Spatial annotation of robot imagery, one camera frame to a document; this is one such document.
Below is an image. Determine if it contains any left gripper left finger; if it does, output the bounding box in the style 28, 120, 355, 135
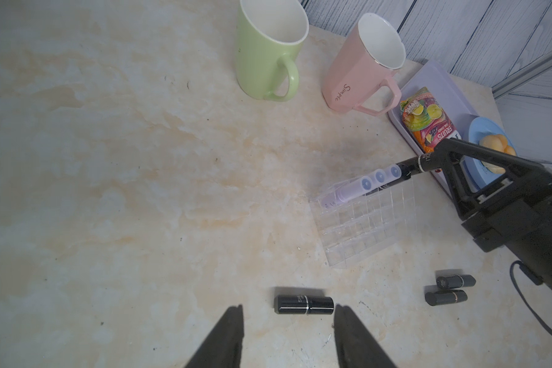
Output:
186, 305, 245, 368

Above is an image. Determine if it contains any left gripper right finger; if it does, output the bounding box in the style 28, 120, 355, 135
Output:
334, 305, 396, 368

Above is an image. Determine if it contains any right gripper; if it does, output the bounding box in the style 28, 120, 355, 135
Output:
427, 139, 552, 252

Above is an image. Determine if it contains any black lipstick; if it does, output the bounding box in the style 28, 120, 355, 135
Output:
274, 294, 335, 315
425, 290, 468, 307
436, 274, 476, 290

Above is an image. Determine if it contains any purple lipstick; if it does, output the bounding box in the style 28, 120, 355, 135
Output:
318, 176, 374, 209
385, 164, 403, 182
369, 169, 386, 188

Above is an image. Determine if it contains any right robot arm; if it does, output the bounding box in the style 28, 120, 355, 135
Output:
418, 139, 552, 290

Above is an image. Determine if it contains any clear acrylic lipstick organizer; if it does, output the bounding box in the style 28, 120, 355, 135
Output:
309, 180, 417, 268

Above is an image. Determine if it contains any bread roll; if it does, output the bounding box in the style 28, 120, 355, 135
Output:
479, 134, 517, 175

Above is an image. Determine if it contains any candy bag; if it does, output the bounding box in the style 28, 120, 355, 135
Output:
400, 87, 462, 153

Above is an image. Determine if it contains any lavender tray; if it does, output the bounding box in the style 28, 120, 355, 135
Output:
387, 61, 484, 197

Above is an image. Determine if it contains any pink mug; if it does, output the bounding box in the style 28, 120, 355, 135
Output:
321, 13, 406, 117

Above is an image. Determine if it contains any green mug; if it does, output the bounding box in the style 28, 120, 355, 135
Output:
236, 0, 309, 102

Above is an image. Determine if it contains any right aluminium frame post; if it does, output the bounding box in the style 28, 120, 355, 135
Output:
492, 51, 552, 100

